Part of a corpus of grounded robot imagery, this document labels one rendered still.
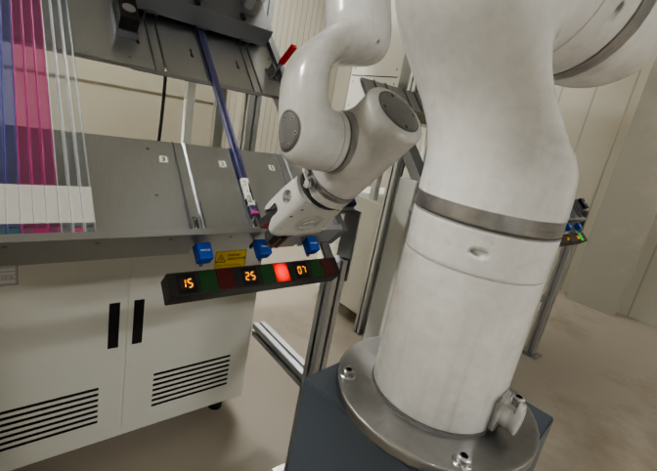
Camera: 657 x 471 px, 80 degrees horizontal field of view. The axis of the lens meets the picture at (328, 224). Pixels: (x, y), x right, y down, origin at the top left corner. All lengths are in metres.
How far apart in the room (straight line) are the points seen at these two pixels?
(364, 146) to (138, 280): 0.71
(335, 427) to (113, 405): 0.88
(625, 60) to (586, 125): 3.15
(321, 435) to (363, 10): 0.48
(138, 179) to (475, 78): 0.56
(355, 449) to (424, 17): 0.34
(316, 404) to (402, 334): 0.11
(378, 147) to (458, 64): 0.20
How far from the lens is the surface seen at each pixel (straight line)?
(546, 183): 0.31
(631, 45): 0.37
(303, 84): 0.46
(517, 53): 0.27
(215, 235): 0.68
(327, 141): 0.44
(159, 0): 1.01
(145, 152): 0.75
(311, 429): 0.42
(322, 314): 0.94
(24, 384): 1.12
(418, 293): 0.33
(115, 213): 0.68
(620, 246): 3.33
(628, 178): 3.31
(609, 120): 3.51
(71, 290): 1.01
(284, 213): 0.57
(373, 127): 0.46
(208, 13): 1.03
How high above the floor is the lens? 0.94
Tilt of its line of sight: 15 degrees down
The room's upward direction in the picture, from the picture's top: 11 degrees clockwise
